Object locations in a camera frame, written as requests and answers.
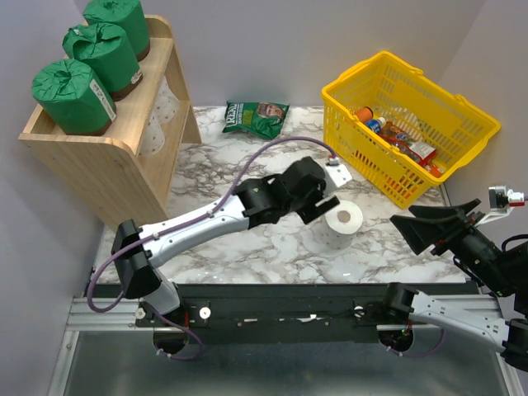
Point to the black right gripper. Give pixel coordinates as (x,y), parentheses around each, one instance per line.
(441,233)

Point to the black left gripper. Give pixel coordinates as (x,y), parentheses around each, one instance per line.
(314,209)

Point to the white dotted roll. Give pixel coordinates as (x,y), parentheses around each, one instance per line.
(153,137)
(341,224)
(166,105)

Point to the green roll with picture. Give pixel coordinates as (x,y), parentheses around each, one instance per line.
(74,97)

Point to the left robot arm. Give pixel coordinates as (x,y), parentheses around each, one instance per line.
(144,249)

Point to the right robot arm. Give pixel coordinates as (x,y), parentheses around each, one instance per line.
(497,320)

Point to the wooden shelf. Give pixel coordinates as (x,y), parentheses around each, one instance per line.
(108,172)

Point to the red white box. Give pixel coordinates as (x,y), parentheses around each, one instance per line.
(421,152)

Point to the yellow plastic basket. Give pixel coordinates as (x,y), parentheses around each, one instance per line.
(400,93)

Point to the green chips bag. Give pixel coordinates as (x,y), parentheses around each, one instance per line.
(262,119)

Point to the blue label bottle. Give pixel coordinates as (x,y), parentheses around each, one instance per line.
(376,125)

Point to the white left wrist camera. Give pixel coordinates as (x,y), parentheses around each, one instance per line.
(336,175)

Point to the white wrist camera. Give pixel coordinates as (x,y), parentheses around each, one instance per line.
(502,200)
(336,175)

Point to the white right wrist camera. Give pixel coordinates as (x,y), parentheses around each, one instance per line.
(502,200)

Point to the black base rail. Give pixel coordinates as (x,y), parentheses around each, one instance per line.
(223,314)

